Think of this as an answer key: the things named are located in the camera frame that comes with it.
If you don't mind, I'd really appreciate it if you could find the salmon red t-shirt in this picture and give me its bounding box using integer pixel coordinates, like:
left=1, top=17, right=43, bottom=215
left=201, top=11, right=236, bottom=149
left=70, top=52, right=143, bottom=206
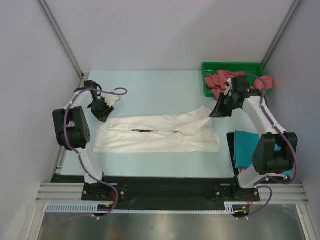
left=204, top=70, right=273, bottom=100

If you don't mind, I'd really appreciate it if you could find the white t-shirt with robot print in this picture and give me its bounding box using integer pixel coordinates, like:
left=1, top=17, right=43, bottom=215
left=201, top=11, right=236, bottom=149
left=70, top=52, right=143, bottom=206
left=93, top=106, right=220, bottom=154

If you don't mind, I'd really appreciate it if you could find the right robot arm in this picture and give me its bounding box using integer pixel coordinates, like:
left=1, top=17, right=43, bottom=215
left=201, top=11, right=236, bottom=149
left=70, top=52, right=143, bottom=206
left=209, top=73, right=299, bottom=201

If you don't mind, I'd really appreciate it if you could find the left aluminium frame post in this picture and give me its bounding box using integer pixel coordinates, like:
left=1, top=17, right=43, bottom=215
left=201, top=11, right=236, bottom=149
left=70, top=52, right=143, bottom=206
left=36, top=0, right=84, bottom=79

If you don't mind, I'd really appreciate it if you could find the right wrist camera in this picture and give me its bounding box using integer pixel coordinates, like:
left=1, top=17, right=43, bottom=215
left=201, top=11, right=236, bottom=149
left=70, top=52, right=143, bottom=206
left=224, top=78, right=233, bottom=97

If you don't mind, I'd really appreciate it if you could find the aluminium front rail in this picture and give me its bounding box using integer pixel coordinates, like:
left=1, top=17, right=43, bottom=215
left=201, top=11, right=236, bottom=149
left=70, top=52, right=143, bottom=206
left=35, top=183, right=309, bottom=204

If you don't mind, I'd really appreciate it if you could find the light blue cable duct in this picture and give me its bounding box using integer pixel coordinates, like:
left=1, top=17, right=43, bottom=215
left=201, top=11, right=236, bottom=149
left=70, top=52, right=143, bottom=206
left=46, top=203, right=98, bottom=214

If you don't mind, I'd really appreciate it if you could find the aluminium frame post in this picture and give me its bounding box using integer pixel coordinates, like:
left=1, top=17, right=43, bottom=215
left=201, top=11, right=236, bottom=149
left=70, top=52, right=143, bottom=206
left=261, top=0, right=304, bottom=69
left=36, top=0, right=84, bottom=79

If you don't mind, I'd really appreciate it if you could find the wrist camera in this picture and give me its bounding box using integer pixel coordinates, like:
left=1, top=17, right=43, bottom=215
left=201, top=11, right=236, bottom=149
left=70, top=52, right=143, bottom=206
left=103, top=93, right=121, bottom=107
left=224, top=78, right=233, bottom=97

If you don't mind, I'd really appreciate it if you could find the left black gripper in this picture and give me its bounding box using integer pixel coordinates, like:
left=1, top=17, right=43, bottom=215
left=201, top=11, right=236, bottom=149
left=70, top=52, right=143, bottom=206
left=88, top=97, right=115, bottom=123

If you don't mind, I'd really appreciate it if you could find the teal folded t-shirt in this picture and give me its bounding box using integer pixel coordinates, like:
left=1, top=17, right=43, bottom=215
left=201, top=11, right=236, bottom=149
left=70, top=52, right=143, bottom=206
left=234, top=131, right=294, bottom=175

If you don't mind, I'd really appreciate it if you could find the green plastic bin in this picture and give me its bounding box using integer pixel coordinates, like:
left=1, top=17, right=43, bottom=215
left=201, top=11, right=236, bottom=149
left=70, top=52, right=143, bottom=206
left=201, top=62, right=266, bottom=98

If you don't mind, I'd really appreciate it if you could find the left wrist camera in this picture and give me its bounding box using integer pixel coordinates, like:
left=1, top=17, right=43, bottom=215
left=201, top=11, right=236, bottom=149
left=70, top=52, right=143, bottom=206
left=103, top=93, right=121, bottom=107

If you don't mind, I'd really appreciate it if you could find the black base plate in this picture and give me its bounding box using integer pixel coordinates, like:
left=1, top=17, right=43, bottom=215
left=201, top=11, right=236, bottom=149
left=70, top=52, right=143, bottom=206
left=50, top=174, right=261, bottom=211

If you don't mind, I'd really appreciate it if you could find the right aluminium frame post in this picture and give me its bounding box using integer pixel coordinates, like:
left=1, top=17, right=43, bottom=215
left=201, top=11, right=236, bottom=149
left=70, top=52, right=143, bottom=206
left=261, top=0, right=304, bottom=69

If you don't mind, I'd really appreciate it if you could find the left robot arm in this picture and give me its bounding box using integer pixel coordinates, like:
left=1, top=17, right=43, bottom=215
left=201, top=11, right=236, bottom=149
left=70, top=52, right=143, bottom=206
left=52, top=80, right=117, bottom=201

